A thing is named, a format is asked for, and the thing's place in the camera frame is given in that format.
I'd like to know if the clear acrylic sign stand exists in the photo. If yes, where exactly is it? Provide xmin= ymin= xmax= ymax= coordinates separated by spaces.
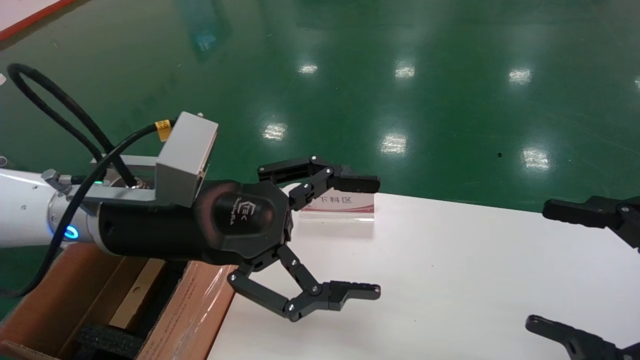
xmin=284 ymin=182 xmax=376 ymax=224

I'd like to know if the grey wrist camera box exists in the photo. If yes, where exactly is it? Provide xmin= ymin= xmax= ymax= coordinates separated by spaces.
xmin=90 ymin=111 xmax=219 ymax=208

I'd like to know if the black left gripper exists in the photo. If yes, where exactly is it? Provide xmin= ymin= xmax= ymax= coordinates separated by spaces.
xmin=95 ymin=180 xmax=295 ymax=266

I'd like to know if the small cardboard box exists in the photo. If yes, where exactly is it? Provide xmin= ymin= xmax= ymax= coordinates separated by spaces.
xmin=108 ymin=258 xmax=167 ymax=331

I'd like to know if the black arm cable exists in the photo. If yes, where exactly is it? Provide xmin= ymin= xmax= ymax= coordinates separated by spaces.
xmin=0 ymin=63 xmax=173 ymax=299

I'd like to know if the large cardboard box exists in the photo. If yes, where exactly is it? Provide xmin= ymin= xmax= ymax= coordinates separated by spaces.
xmin=0 ymin=242 xmax=239 ymax=360

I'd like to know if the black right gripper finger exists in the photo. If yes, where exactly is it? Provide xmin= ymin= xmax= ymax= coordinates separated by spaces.
xmin=543 ymin=195 xmax=640 ymax=249
xmin=525 ymin=315 xmax=640 ymax=360

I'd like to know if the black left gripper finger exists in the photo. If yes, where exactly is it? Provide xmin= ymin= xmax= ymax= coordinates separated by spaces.
xmin=257 ymin=155 xmax=381 ymax=211
xmin=227 ymin=244 xmax=382 ymax=322

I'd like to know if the black foam block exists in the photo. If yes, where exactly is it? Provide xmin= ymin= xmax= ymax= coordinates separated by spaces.
xmin=75 ymin=322 xmax=146 ymax=360

